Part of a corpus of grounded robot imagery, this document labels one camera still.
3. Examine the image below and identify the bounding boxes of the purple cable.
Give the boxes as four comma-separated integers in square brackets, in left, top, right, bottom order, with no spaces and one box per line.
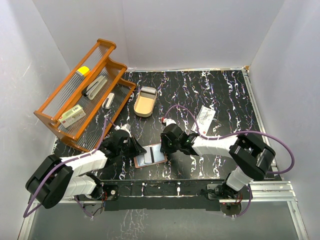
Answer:
[22,116,121,218]
[161,104,296,217]

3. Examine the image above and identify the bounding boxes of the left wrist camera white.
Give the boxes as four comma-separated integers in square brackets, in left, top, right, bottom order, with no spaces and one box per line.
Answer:
[115,123,132,137]

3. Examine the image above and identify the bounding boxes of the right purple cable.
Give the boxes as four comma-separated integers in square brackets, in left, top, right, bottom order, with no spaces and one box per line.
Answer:
[161,104,296,217]

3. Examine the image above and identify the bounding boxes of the yellow grey eraser block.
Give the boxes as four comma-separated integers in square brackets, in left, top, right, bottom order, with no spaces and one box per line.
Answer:
[76,66,90,78]

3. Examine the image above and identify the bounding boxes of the orange wooden shelf rack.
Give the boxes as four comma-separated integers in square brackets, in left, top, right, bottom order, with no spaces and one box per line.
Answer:
[34,38,137,152]

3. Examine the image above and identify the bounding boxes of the small white stapler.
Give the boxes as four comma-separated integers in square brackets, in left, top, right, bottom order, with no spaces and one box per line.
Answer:
[102,92,115,110]

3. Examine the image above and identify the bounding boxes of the white printed paper packet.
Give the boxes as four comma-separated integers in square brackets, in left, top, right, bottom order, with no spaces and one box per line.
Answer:
[196,105,216,135]

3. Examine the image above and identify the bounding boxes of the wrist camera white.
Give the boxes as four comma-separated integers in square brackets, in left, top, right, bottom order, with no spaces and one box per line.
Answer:
[161,117,176,127]
[115,123,132,137]

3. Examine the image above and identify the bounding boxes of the green white staples box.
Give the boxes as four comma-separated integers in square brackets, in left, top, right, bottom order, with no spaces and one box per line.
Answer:
[59,104,86,128]

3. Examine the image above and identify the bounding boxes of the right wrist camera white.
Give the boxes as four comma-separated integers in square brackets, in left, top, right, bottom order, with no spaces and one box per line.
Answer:
[161,117,176,127]

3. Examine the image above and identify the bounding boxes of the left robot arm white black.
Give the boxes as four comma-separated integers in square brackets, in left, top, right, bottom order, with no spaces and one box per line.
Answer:
[25,128,147,209]

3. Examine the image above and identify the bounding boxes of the beige oval tray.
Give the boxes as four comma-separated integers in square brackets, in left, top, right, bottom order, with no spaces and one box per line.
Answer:
[133,90,158,118]

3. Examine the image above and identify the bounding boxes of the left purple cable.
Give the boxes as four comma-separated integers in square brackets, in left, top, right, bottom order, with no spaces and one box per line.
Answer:
[22,116,121,218]

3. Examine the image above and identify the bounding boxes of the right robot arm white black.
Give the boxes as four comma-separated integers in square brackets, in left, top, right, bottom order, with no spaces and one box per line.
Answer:
[160,123,276,199]

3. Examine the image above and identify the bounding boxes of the grey black stapler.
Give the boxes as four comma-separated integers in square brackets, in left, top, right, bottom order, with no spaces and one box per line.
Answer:
[81,75,107,100]

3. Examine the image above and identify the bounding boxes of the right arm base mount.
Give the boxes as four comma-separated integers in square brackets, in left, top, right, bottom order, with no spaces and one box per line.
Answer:
[199,183,245,204]

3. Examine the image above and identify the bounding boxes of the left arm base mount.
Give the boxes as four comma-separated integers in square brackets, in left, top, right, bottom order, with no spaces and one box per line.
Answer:
[74,183,119,220]

